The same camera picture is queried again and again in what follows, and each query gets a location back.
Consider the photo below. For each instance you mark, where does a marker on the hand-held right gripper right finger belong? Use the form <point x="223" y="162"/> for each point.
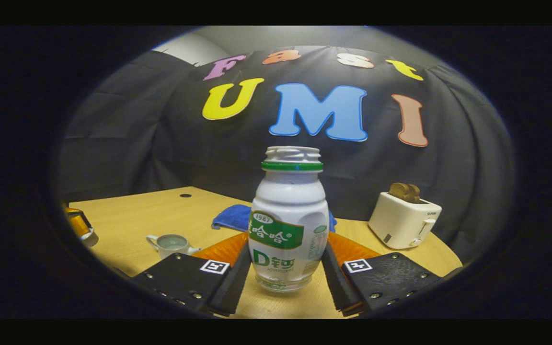
<point x="336" y="285"/>

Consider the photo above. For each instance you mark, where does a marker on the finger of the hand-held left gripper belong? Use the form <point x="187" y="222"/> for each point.
<point x="78" y="223"/>

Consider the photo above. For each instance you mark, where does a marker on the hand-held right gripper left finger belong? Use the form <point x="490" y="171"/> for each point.
<point x="230" y="287"/>

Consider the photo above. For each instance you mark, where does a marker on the white teacup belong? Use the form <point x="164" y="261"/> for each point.
<point x="170" y="249"/>

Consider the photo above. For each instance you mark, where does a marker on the white water bottle green label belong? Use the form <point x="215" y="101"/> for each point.
<point x="288" y="206"/>

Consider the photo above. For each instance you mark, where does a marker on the blue towel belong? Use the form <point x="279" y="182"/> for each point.
<point x="230" y="218"/>

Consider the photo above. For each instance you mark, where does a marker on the white toaster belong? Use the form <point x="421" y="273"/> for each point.
<point x="400" y="225"/>

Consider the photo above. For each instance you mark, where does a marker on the black backdrop cloth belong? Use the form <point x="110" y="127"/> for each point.
<point x="137" y="143"/>

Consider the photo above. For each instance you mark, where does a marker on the brown toast slice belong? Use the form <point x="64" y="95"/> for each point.
<point x="405" y="191"/>

